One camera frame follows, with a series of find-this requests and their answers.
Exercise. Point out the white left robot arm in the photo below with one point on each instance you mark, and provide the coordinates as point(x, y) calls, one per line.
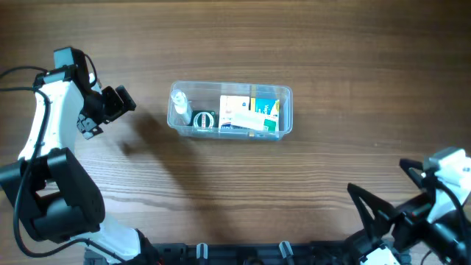
point(53, 198)

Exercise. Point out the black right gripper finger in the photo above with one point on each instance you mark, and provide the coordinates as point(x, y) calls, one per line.
point(413, 169)
point(377, 215)

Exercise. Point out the blue VapoDrops lozenge box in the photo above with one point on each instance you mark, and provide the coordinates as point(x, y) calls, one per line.
point(266, 106)

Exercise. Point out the green Zam-Buk ointment box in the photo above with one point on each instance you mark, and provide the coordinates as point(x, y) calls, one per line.
point(204, 119)

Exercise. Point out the clear plastic container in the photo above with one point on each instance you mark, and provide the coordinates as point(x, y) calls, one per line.
point(206, 96)

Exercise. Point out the white Hansaplast plaster box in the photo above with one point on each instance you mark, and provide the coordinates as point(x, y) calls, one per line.
point(229, 106)

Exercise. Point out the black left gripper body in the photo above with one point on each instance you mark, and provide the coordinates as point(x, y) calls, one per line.
point(93, 125)

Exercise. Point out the white green medicine box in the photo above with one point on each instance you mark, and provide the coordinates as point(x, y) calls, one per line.
point(255, 121)

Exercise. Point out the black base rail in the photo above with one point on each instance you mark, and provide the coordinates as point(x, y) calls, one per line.
point(316, 252)

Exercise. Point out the small clear white bottle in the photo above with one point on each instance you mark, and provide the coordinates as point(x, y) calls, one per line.
point(181, 106)

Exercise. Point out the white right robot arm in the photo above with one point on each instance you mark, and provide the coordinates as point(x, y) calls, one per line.
point(363, 250)

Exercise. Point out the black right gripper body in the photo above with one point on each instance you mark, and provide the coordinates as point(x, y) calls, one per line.
point(388, 215)

